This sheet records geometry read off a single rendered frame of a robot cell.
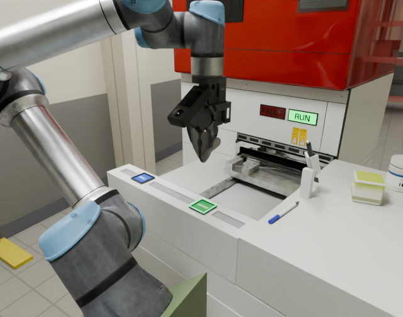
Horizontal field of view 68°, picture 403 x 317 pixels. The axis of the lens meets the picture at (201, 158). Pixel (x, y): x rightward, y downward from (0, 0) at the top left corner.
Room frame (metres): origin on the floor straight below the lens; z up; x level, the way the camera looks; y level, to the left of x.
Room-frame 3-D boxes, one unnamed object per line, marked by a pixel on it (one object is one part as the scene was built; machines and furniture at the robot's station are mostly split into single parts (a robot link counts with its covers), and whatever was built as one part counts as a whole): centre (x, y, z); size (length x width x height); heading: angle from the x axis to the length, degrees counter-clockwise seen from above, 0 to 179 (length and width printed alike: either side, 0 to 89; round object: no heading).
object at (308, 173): (0.77, -0.31, 1.03); 0.06 x 0.04 x 0.13; 138
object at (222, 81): (0.72, -0.02, 1.25); 0.09 x 0.08 x 0.12; 138
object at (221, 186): (1.05, -0.07, 0.84); 0.50 x 0.02 x 0.03; 138
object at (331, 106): (1.31, -0.21, 1.02); 0.81 x 0.03 x 0.40; 48
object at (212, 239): (0.79, 0.09, 0.89); 0.55 x 0.09 x 0.14; 48
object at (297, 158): (1.18, -0.33, 0.89); 0.44 x 0.02 x 0.10; 48
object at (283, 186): (1.05, -0.26, 0.87); 0.36 x 0.08 x 0.03; 48
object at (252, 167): (1.11, -0.20, 0.89); 0.08 x 0.03 x 0.03; 138
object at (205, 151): (0.71, -0.03, 1.14); 0.06 x 0.03 x 0.09; 138
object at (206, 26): (0.72, -0.01, 1.41); 0.09 x 0.08 x 0.11; 84
